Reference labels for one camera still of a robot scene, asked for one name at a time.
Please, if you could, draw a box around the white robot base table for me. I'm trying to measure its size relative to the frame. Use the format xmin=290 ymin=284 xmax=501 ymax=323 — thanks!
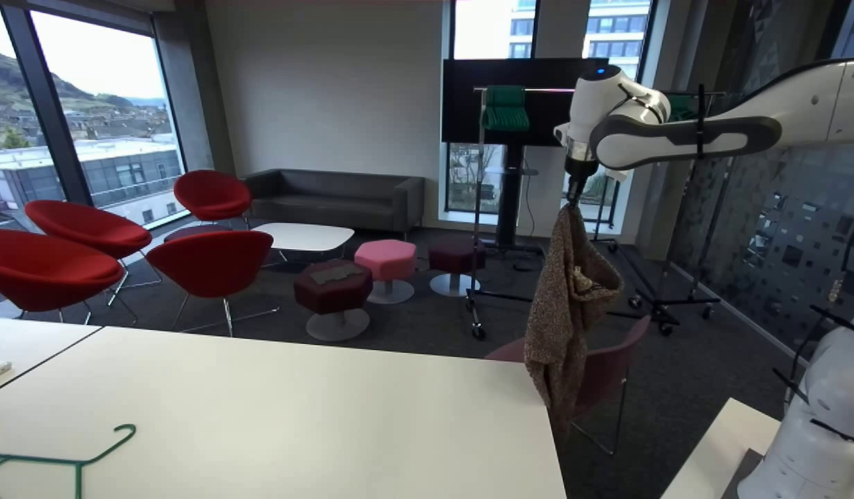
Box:
xmin=659 ymin=397 xmax=784 ymax=499

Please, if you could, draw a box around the maroon chair with metal legs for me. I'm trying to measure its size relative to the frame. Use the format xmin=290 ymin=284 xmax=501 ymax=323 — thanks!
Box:
xmin=486 ymin=312 xmax=653 ymax=460

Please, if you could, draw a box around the black rolling clothes rack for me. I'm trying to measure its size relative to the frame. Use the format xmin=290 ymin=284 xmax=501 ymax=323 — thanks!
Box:
xmin=573 ymin=82 xmax=726 ymax=337

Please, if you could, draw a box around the white adjoining table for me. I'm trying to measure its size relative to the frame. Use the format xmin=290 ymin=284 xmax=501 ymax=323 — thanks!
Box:
xmin=0 ymin=312 xmax=104 ymax=399

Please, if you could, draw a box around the pink hexagonal stool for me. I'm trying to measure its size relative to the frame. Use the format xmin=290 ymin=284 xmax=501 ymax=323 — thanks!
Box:
xmin=351 ymin=239 xmax=419 ymax=308

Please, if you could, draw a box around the dark grey sofa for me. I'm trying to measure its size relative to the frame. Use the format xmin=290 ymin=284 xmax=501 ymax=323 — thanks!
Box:
xmin=245 ymin=167 xmax=426 ymax=235

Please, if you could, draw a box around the black flat screen television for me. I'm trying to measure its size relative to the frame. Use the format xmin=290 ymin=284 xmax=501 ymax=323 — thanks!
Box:
xmin=440 ymin=56 xmax=609 ymax=150

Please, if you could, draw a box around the long white table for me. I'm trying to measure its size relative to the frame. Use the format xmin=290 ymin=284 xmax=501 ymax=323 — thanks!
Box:
xmin=0 ymin=323 xmax=570 ymax=499

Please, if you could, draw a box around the red shell lounge chair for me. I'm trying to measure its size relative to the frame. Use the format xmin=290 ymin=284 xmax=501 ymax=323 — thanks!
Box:
xmin=145 ymin=228 xmax=275 ymax=337
xmin=172 ymin=169 xmax=254 ymax=223
xmin=21 ymin=197 xmax=156 ymax=308
xmin=0 ymin=228 xmax=127 ymax=322

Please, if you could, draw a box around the green wire clothes hanger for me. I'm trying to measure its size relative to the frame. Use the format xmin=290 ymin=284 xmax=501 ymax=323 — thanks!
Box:
xmin=0 ymin=422 xmax=138 ymax=499

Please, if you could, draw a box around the white low coffee table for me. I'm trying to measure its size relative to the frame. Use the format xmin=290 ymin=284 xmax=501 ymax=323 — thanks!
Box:
xmin=251 ymin=218 xmax=357 ymax=259

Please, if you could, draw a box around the maroon hexagonal stool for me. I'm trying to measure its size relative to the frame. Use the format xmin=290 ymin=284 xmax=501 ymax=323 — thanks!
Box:
xmin=426 ymin=241 xmax=490 ymax=300
xmin=290 ymin=259 xmax=373 ymax=343

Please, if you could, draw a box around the black television floor stand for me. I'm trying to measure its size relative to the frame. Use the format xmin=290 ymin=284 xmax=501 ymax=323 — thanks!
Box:
xmin=494 ymin=140 xmax=551 ymax=273

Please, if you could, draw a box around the brown knitted clothing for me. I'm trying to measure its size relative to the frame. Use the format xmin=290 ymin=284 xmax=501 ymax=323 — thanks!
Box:
xmin=522 ymin=203 xmax=627 ymax=427

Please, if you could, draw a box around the metal rolling clothes rack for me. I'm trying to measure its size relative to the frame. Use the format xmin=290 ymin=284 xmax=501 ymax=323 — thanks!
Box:
xmin=459 ymin=82 xmax=577 ymax=343

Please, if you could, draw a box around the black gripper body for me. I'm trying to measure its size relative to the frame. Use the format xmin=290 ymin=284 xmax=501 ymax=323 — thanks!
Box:
xmin=563 ymin=153 xmax=604 ymax=193

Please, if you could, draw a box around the green garment on hanger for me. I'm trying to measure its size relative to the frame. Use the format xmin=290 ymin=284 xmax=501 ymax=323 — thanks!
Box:
xmin=479 ymin=82 xmax=533 ymax=135
xmin=669 ymin=89 xmax=710 ymax=122

